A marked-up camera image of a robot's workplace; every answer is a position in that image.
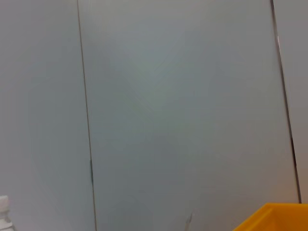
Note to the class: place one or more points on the clear green-label water bottle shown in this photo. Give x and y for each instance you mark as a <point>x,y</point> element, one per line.
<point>4,214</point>

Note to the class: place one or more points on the yellow plastic bin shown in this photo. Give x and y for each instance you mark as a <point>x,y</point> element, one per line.
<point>276,219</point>

